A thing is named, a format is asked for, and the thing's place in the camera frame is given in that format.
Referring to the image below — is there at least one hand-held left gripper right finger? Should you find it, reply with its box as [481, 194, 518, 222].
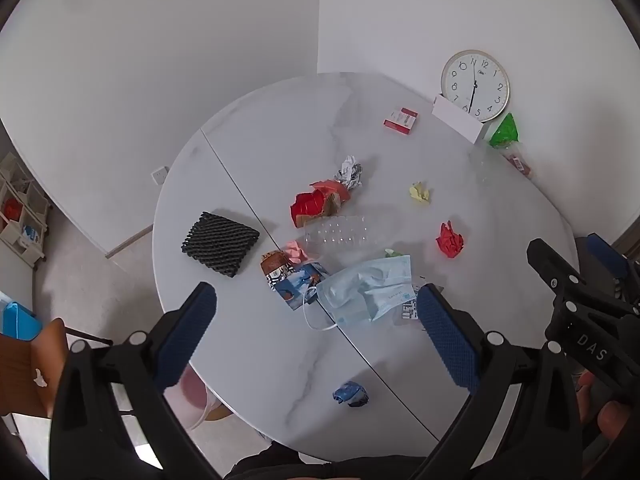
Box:
[410, 284, 583, 480]

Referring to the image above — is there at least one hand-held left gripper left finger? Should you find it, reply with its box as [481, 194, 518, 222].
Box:
[49, 281, 221, 480]

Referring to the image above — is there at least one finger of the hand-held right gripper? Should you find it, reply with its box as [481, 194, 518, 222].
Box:
[527, 239, 586, 301]
[587, 234, 640, 306]

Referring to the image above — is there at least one clear labelled snack wrapper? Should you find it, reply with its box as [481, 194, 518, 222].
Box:
[395, 282, 443, 326]

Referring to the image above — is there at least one person's right hand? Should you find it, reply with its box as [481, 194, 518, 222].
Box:
[577, 375, 640, 438]

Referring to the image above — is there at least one translucent pink bin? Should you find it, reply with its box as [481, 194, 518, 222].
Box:
[162, 365, 221, 431]

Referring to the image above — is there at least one blue face mask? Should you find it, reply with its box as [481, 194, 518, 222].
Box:
[302, 272, 373, 331]
[350, 255, 416, 322]

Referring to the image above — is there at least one black foam mesh pad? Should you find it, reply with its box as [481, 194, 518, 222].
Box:
[181, 211, 261, 278]

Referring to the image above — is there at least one red crumpled paper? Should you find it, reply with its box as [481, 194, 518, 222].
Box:
[436, 221, 466, 259]

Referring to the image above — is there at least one red snack packet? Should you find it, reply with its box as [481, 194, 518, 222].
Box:
[502, 147, 533, 178]

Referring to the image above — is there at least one blue crumpled paper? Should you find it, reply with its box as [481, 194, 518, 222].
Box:
[332, 381, 370, 407]

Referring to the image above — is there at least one clear plastic wrap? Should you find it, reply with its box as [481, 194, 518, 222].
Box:
[470, 150, 506, 186]

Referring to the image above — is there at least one blue printed cardboard carton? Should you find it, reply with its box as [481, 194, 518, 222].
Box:
[261, 250, 332, 312]

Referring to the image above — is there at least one pink crumpled paper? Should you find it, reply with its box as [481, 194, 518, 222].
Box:
[286, 240, 313, 265]

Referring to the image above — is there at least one green plastic bag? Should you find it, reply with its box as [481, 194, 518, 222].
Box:
[489, 113, 521, 148]

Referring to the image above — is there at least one clear plastic tray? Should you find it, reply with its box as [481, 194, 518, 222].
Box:
[300, 215, 381, 256]

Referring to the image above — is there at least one wooden chair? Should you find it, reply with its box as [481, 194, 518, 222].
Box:
[0, 317, 113, 418]

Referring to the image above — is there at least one blue box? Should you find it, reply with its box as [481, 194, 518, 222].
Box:
[0, 301, 43, 341]

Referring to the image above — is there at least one person's dark clothing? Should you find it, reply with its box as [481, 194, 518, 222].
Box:
[222, 442, 436, 480]

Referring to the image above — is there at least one red crumpled wrapper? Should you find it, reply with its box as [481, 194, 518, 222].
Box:
[291, 192, 326, 225]

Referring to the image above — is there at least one red and brown crumpled packaging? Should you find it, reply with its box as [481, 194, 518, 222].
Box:
[295, 197, 346, 228]

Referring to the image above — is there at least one long white box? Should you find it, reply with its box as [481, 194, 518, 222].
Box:
[431, 94, 485, 145]

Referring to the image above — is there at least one orange crumpled wrapper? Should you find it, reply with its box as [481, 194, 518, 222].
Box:
[310, 180, 351, 201]

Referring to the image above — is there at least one grey crumpled paper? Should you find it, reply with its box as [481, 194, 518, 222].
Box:
[334, 156, 364, 191]

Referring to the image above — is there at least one white shelf unit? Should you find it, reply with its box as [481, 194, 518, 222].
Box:
[0, 152, 51, 268]

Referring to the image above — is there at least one small red and white box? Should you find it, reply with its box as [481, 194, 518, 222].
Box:
[383, 107, 419, 136]

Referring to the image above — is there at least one round white wall clock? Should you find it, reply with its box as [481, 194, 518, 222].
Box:
[441, 50, 511, 123]

